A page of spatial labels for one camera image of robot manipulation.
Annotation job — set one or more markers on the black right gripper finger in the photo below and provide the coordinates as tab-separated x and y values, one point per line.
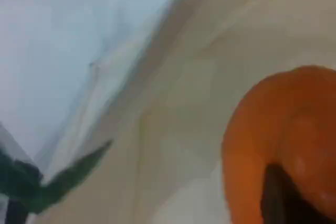
283	203

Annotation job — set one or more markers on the orange toy fruit with stem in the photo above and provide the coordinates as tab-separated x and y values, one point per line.
275	119

